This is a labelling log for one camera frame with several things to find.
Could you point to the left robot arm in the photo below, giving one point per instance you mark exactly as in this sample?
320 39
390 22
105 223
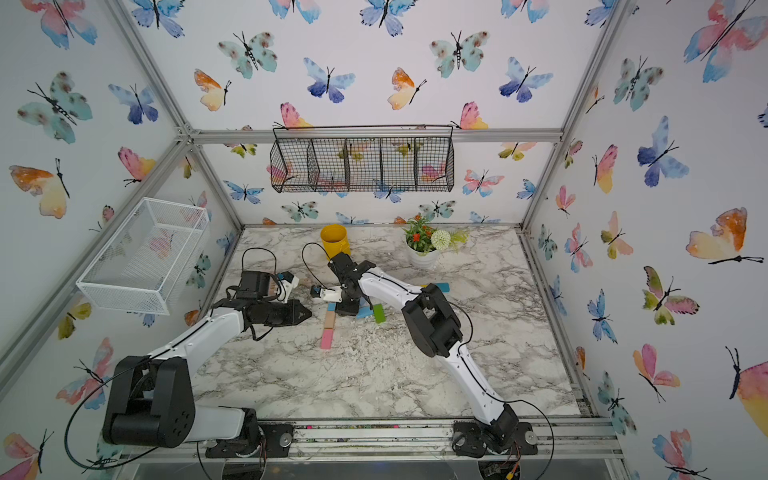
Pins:
151 402

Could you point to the pink block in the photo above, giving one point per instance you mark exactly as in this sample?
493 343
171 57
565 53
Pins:
327 338

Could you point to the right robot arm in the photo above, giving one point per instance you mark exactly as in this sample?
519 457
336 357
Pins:
435 330

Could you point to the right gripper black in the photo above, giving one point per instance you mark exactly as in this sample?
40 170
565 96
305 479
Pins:
345 308

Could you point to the potted flower plant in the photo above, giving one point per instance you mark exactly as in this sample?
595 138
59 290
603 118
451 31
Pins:
425 243

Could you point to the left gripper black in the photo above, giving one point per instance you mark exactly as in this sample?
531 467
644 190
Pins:
294 315

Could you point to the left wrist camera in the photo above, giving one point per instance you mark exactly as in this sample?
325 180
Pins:
287 283

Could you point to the white mesh wall basket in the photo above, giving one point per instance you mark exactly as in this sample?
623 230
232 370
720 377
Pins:
141 264

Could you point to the natural wood block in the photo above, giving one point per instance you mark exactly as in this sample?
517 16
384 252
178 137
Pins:
330 319

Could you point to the aluminium front rail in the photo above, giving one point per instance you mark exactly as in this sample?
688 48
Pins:
559 438

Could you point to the yellow cup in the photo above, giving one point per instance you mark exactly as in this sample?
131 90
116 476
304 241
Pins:
335 240

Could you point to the dark green block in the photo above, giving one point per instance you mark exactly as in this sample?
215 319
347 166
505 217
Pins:
379 313

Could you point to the black wire wall basket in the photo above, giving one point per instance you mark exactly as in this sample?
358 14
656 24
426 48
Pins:
363 159

